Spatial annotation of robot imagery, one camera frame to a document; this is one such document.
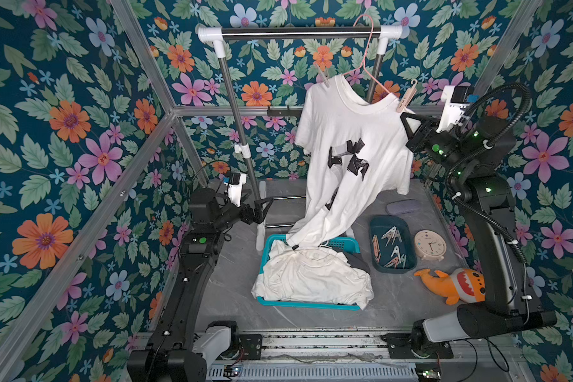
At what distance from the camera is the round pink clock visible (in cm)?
93

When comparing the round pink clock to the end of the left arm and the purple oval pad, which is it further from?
the end of the left arm

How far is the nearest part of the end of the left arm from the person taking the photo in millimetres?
613
